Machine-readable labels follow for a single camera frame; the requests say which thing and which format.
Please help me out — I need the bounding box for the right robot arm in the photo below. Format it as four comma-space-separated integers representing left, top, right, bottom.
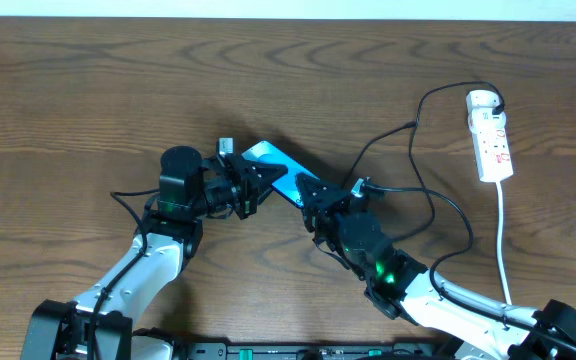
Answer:
296, 174, 576, 359

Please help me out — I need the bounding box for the black charger cable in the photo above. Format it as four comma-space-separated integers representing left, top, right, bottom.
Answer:
340, 81, 506, 244

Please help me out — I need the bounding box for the blue smartphone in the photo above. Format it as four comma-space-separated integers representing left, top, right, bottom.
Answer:
241, 140, 320, 209

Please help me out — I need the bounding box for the white charger adapter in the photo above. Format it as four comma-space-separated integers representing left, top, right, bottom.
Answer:
466, 90, 500, 113

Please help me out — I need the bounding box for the white power strip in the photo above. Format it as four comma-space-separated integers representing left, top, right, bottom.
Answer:
468, 107, 513, 183

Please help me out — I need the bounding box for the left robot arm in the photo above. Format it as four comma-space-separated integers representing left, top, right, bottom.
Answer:
21, 142, 287, 359

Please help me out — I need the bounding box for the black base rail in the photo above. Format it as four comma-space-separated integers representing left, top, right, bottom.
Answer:
186, 342, 437, 360

